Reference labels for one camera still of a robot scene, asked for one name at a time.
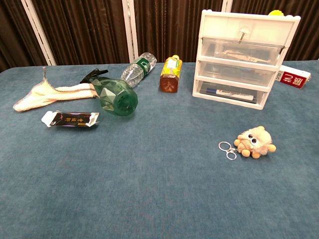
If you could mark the white drawer organizer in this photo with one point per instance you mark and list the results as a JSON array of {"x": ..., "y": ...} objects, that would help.
[{"x": 249, "y": 22}]

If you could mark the yellow label tea bottle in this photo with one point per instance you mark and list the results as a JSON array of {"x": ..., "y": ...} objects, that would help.
[{"x": 170, "y": 74}]

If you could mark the green transparent spray bottle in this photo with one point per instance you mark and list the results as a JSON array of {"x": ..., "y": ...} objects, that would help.
[{"x": 114, "y": 94}]

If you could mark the clear plastic water bottle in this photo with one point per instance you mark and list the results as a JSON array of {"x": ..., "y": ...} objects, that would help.
[{"x": 135, "y": 71}]

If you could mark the clear plastic drawer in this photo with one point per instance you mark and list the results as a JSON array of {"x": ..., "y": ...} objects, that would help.
[
  {"x": 234, "y": 72},
  {"x": 239, "y": 49},
  {"x": 224, "y": 85}
]

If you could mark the blue marker in drawer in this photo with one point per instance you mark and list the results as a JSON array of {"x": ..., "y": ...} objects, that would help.
[{"x": 231, "y": 94}]

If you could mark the black snack packet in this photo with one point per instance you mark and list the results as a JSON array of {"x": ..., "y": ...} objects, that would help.
[{"x": 69, "y": 119}]

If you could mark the dark brown curtain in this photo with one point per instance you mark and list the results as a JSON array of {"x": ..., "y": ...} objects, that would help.
[{"x": 87, "y": 27}]

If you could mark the cream cloth rag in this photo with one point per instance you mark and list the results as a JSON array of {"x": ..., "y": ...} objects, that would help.
[{"x": 37, "y": 97}]

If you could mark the red white carton box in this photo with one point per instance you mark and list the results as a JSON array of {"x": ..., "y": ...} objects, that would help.
[{"x": 295, "y": 79}]

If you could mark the yellow round plastic toy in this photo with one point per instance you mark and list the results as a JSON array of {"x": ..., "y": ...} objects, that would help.
[{"x": 276, "y": 13}]

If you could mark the white frame post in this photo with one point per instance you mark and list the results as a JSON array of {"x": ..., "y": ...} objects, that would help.
[
  {"x": 227, "y": 5},
  {"x": 37, "y": 30},
  {"x": 130, "y": 30}
]

